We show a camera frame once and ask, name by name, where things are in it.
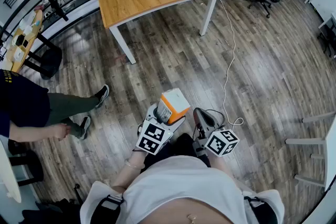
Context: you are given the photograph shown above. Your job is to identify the black bag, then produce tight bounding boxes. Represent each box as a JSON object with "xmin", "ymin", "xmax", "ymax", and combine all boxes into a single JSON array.
[{"xmin": 22, "ymin": 183, "xmax": 85, "ymax": 224}]

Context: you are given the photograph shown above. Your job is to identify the person's white shirt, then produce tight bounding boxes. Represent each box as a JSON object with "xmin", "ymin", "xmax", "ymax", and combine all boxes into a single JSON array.
[{"xmin": 79, "ymin": 155, "xmax": 286, "ymax": 224}]

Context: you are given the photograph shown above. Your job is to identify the person's black trousers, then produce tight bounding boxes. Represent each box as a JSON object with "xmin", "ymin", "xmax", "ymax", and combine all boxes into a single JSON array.
[{"xmin": 141, "ymin": 133, "xmax": 212, "ymax": 169}]

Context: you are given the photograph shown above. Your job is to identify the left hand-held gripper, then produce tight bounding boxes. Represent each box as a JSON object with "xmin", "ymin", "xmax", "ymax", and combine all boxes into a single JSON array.
[{"xmin": 135, "ymin": 103, "xmax": 187, "ymax": 156}]

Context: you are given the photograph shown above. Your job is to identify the black stool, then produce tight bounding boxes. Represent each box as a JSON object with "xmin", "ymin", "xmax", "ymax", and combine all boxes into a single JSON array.
[{"xmin": 25, "ymin": 33, "xmax": 63, "ymax": 81}]

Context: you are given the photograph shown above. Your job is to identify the orange and white packet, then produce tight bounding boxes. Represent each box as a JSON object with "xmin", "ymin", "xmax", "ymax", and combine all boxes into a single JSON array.
[{"xmin": 156, "ymin": 88, "xmax": 191, "ymax": 125}]

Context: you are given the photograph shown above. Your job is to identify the thin bracelet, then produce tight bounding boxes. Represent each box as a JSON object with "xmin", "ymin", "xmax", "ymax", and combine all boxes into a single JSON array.
[{"xmin": 124, "ymin": 159, "xmax": 146, "ymax": 170}]

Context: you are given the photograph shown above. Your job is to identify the black harness strap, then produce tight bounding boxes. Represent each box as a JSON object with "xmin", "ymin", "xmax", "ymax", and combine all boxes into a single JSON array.
[
  {"xmin": 90, "ymin": 194, "xmax": 124, "ymax": 224},
  {"xmin": 243, "ymin": 196, "xmax": 279, "ymax": 224}
]

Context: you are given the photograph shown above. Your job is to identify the white power cable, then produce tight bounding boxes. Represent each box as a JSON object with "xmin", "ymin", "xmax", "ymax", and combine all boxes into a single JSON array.
[{"xmin": 218, "ymin": 0, "xmax": 245, "ymax": 127}]

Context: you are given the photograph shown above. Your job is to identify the round wooden side table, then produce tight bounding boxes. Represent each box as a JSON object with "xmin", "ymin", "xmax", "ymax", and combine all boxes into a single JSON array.
[{"xmin": 3, "ymin": 9, "xmax": 44, "ymax": 73}]

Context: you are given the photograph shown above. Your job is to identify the person's right forearm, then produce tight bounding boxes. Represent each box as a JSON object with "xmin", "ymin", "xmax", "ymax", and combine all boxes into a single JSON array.
[{"xmin": 209, "ymin": 155, "xmax": 237, "ymax": 179}]

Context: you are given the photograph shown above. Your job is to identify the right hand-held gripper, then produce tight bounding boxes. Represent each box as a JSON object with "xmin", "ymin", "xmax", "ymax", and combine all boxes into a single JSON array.
[{"xmin": 193, "ymin": 107, "xmax": 240, "ymax": 158}]

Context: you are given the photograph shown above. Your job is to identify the person's left forearm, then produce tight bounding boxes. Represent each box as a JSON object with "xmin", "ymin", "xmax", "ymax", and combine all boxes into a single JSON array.
[{"xmin": 111, "ymin": 148, "xmax": 148, "ymax": 194}]

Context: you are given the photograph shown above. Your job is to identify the white desk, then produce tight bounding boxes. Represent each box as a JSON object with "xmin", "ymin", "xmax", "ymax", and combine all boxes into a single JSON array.
[{"xmin": 317, "ymin": 11, "xmax": 336, "ymax": 59}]

